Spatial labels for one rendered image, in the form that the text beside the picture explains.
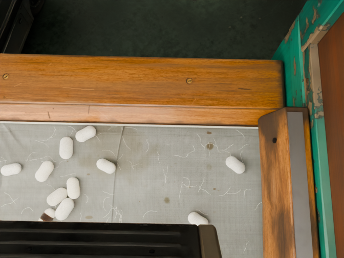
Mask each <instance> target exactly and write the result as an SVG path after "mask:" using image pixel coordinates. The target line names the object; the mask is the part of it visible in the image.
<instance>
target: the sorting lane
mask: <svg viewBox="0 0 344 258"><path fill-rule="evenodd" d="M87 126H93V127H94V128H95V129H96V134H95V136H94V137H92V138H90V139H88V140H86V141H85V142H79V141H77V139H76V133H77V132H78V131H79V130H82V129H84V128H85V127H87ZM63 137H70V138H71V139H72V140H73V154H72V156H71V157H70V158H69V159H63V158H62V157H61V156H60V154H59V148H60V141H61V139H62V138H63ZM230 156H234V157H236V158H237V159H238V160H239V161H241V162H242V163H243V164H244V165H245V171H244V172H243V173H241V174H237V173H236V172H235V171H233V170H232V169H231V168H229V167H228V166H227V165H226V159H227V158H228V157H230ZM102 158H103V159H106V160H108V161H110V162H112V163H114V164H115V166H116V170H115V171H114V172H113V173H112V174H108V173H106V172H104V171H102V170H100V169H99V168H98V167H97V161H98V160H99V159H102ZM45 161H51V162H52V163H53V165H54V169H53V171H52V172H51V173H50V175H49V177H48V178H47V179H46V180H45V181H43V182H39V181H37V180H36V178H35V174H36V172H37V171H38V169H39V168H40V166H41V165H42V163H43V162H45ZM13 163H18V164H20V165H21V172H20V173H18V174H15V175H10V176H4V175H2V173H1V168H2V167H3V166H5V165H9V164H13ZM71 177H74V178H77V179H78V181H79V187H80V195H79V197H78V198H76V199H72V200H73V201H74V208H73V209H72V211H71V212H70V214H69V215H68V217H67V218H66V219H64V220H58V219H57V218H56V217H54V219H53V220H52V221H59V222H109V223H159V224H191V223H190V222H189V221H188V216H189V214H190V213H192V212H196V213H198V214H199V215H201V216H202V217H204V218H206V219H207V220H208V224H209V225H213V226H214V227H215V228H216V230H217V235H218V239H219V244H220V250H221V254H222V258H263V218H262V212H263V205H262V182H261V162H260V141H259V129H258V127H240V126H195V125H149V124H103V123H58V122H12V121H0V220H8V221H38V220H39V218H40V216H41V215H42V214H43V212H44V211H45V210H46V209H48V208H52V209H54V210H55V211H56V209H57V208H58V206H59V205H60V204H61V202H60V203H58V204H57V205H55V206H50V205H49V204H48V203H47V197H48V195H50V194H51V193H52V192H54V191H55V190H57V189H58V188H61V187H62V188H65V189H66V190H67V180H68V179H69V178H71Z"/></svg>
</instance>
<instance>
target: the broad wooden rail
mask: <svg viewBox="0 0 344 258"><path fill-rule="evenodd" d="M284 107H286V99H285V82H284V65H283V61H282V60H264V59H222V58H178V57H136V56H92V55H48V54H5V53H0V121H12V122H58V123H103V124H149V125H195V126H240V127H258V119H259V118H260V117H261V116H263V115H266V114H268V113H271V112H274V111H276V110H279V109H281V108H284Z"/></svg>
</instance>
